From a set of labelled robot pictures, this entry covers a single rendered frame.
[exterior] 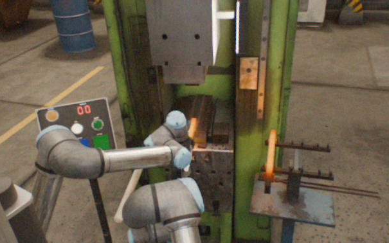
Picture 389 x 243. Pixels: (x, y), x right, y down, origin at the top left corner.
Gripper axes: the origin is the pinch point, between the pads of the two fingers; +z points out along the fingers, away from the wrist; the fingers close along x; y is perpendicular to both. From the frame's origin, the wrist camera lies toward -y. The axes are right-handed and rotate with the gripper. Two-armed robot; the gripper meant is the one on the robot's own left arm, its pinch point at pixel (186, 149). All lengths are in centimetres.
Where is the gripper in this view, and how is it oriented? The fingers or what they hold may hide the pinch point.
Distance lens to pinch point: 172.1
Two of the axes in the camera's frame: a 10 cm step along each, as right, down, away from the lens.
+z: 1.0, 4.9, 8.6
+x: 9.9, 0.3, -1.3
